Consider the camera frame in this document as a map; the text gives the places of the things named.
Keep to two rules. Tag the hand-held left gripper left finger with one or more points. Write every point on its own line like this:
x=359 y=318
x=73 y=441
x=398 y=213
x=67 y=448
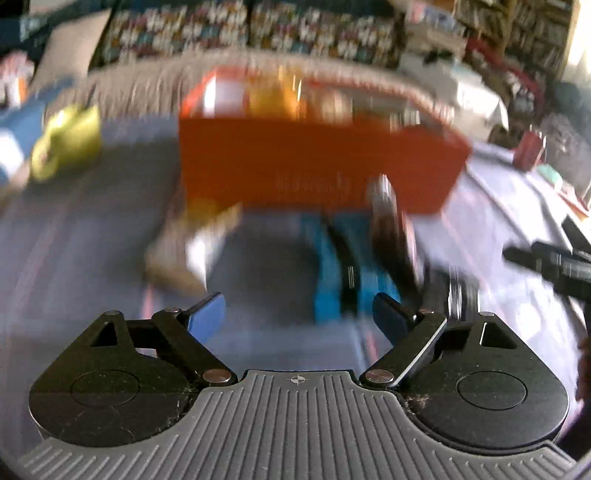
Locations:
x=206 y=316

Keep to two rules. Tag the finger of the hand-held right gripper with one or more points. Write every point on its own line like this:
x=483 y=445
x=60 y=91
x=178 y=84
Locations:
x=531 y=263
x=561 y=251

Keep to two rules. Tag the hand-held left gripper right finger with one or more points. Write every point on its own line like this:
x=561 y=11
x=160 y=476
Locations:
x=390 y=318

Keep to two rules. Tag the beige snack packet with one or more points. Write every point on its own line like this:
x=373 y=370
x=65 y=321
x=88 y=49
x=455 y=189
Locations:
x=189 y=254

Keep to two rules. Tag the blue snack packet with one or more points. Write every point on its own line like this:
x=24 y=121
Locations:
x=330 y=272

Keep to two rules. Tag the dark snack packet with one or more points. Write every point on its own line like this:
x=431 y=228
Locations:
x=392 y=230

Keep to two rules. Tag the orange cardboard box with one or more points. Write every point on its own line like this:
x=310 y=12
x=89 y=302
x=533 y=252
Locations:
x=300 y=161

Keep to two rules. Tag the yellow snack packet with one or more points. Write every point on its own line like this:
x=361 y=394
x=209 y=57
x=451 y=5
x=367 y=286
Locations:
x=277 y=94

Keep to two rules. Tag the white box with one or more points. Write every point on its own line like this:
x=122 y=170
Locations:
x=443 y=78

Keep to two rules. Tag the yellow-green mug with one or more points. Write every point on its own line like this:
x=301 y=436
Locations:
x=69 y=138

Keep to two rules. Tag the wooden bookshelf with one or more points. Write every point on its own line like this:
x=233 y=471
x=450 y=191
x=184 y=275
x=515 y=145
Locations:
x=517 y=27

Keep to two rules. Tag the stack of books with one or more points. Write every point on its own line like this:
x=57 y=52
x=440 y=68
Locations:
x=436 y=39

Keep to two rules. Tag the blue white blanket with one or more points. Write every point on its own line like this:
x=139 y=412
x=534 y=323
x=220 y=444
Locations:
x=18 y=134

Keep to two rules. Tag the beige cushion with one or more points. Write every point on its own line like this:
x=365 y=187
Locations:
x=69 y=46

